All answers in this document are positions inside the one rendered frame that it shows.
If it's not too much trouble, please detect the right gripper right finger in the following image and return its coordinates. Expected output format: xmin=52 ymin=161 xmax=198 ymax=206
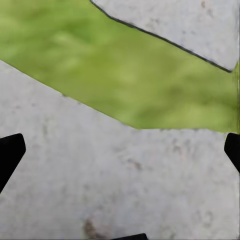
xmin=225 ymin=132 xmax=240 ymax=173

